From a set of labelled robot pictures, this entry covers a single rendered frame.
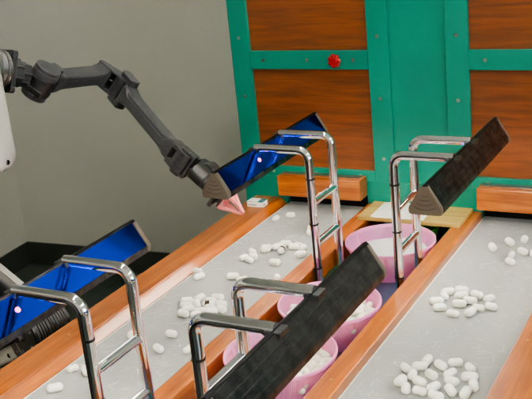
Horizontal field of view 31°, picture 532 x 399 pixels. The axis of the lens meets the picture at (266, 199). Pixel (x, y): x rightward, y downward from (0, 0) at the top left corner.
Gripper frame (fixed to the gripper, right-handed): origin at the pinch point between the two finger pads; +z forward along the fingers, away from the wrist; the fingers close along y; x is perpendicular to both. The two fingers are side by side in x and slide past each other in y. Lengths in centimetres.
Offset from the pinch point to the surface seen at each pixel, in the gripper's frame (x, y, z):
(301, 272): -10.5, -17.6, 27.1
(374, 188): -13.4, 40.8, 23.9
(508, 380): -54, -58, 78
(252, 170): -28.1, -21.8, 0.3
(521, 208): -44, 35, 62
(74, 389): 7, -87, 9
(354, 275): -65, -83, 41
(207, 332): -3, -53, 21
